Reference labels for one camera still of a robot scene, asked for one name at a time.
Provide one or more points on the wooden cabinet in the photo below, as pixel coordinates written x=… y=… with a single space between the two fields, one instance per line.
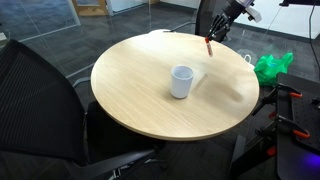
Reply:
x=90 y=11

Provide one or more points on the robot base mounting bracket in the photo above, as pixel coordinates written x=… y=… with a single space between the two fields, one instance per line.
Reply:
x=316 y=103

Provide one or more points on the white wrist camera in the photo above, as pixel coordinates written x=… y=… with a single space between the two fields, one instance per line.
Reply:
x=255 y=14

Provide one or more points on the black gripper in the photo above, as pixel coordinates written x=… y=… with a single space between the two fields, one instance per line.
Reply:
x=230 y=13

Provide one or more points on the green plastic bag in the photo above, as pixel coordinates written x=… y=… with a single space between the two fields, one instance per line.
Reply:
x=270 y=70

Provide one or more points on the black perforated breadboard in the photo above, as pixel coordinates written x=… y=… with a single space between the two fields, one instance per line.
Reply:
x=306 y=113

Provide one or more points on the black robot cart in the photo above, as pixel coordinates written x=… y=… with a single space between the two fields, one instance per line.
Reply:
x=286 y=160

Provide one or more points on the red capped marker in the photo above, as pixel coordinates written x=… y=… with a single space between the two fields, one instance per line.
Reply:
x=209 y=48

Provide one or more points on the black mesh office chair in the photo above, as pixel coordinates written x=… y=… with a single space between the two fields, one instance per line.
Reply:
x=33 y=100
x=203 y=20

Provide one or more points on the white ceramic mug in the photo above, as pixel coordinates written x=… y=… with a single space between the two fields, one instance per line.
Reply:
x=181 y=85

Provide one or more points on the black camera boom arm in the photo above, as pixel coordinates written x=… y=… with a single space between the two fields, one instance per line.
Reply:
x=296 y=2

